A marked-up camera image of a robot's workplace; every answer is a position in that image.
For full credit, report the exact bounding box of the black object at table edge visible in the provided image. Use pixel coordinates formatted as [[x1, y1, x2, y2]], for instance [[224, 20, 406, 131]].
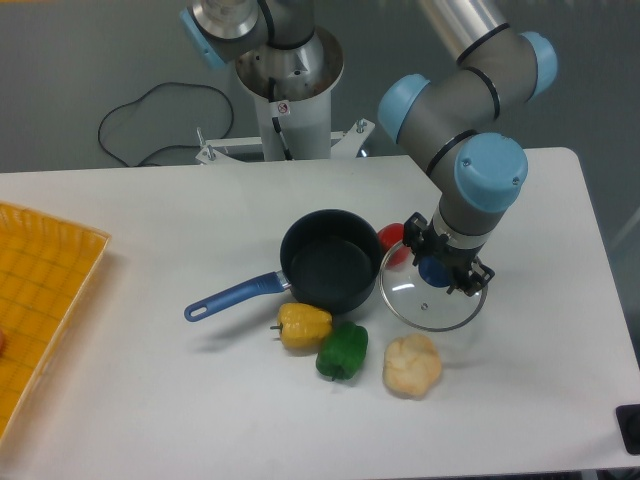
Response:
[[615, 404, 640, 456]]

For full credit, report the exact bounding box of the black cable on floor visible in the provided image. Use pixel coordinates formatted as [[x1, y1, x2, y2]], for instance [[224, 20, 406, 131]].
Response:
[[97, 81, 235, 168]]

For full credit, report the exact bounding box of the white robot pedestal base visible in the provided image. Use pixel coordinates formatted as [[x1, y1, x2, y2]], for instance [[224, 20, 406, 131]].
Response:
[[194, 24, 377, 164]]

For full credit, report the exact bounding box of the dark pot with blue handle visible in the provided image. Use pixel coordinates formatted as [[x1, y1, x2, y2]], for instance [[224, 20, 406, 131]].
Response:
[[184, 209, 383, 322]]

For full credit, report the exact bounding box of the yellow woven basket tray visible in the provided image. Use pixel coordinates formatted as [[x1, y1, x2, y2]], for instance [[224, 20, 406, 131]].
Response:
[[1, 201, 111, 436]]

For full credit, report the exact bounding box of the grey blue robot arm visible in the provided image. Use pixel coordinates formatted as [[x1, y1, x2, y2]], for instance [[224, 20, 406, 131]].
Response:
[[180, 1, 558, 296]]

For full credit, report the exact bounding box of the white cauliflower toy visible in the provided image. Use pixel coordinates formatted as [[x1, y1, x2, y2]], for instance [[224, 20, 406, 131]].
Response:
[[382, 333, 442, 398]]

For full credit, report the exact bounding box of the glass lid with blue knob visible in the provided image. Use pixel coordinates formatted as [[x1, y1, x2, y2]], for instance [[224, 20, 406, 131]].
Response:
[[379, 241, 488, 332]]

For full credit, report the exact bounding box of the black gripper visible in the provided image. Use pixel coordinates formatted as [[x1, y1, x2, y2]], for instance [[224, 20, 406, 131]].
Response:
[[402, 212, 495, 297]]

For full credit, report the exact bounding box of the green bell pepper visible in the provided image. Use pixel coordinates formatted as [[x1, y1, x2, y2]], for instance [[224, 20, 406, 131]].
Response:
[[315, 321, 369, 381]]

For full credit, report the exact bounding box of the red tomato toy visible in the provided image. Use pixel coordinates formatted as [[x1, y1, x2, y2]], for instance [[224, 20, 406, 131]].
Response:
[[377, 223, 411, 268]]

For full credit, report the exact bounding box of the yellow bell pepper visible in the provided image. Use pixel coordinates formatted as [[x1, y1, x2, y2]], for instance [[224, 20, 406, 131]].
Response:
[[270, 303, 333, 349]]

